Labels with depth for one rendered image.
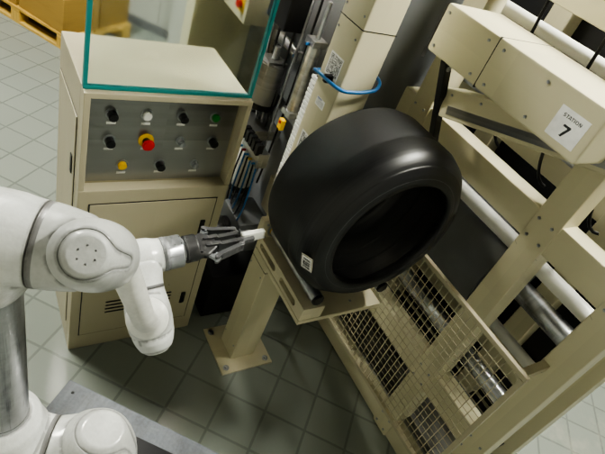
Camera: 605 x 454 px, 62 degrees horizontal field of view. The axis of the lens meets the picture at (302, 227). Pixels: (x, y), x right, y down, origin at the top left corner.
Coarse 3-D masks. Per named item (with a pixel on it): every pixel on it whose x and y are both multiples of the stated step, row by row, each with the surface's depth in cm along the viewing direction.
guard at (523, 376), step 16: (416, 272) 193; (448, 288) 180; (432, 304) 188; (448, 304) 182; (464, 304) 175; (400, 320) 203; (480, 320) 171; (352, 336) 231; (400, 336) 205; (448, 336) 183; (352, 352) 232; (448, 368) 184; (512, 368) 161; (368, 384) 222; (384, 384) 215; (432, 384) 192; (496, 384) 167; (512, 384) 162; (400, 400) 208; (480, 400) 173; (416, 416) 200; (448, 416) 186; (464, 416) 180; (480, 416) 173; (400, 432) 209; (464, 432) 180; (432, 448) 194; (448, 448) 186
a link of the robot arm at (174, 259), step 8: (160, 240) 131; (168, 240) 131; (176, 240) 132; (168, 248) 130; (176, 248) 130; (184, 248) 131; (168, 256) 129; (176, 256) 130; (184, 256) 131; (168, 264) 130; (176, 264) 131; (184, 264) 133
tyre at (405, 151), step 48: (336, 144) 142; (384, 144) 138; (432, 144) 144; (288, 192) 147; (336, 192) 136; (384, 192) 137; (432, 192) 176; (288, 240) 150; (336, 240) 142; (384, 240) 188; (432, 240) 169; (336, 288) 162
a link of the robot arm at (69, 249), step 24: (48, 216) 70; (72, 216) 71; (96, 216) 76; (48, 240) 68; (72, 240) 66; (96, 240) 67; (120, 240) 71; (24, 264) 68; (48, 264) 67; (72, 264) 66; (96, 264) 67; (120, 264) 71; (48, 288) 71; (72, 288) 69; (96, 288) 70
